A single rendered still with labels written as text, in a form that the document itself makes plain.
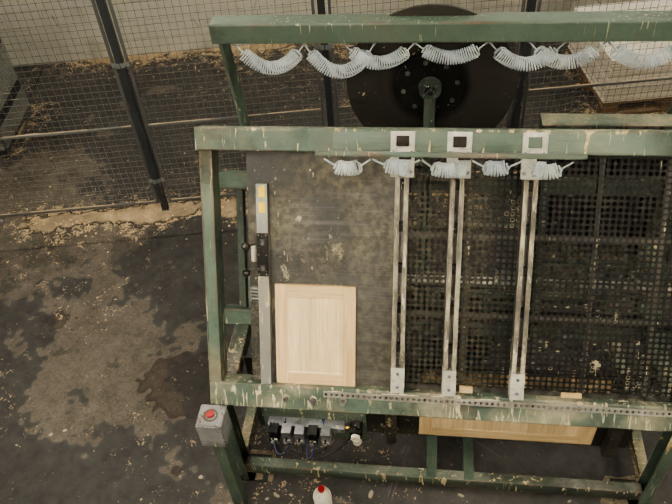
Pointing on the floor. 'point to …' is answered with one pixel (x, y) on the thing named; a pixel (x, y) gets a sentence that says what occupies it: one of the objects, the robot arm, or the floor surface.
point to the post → (231, 474)
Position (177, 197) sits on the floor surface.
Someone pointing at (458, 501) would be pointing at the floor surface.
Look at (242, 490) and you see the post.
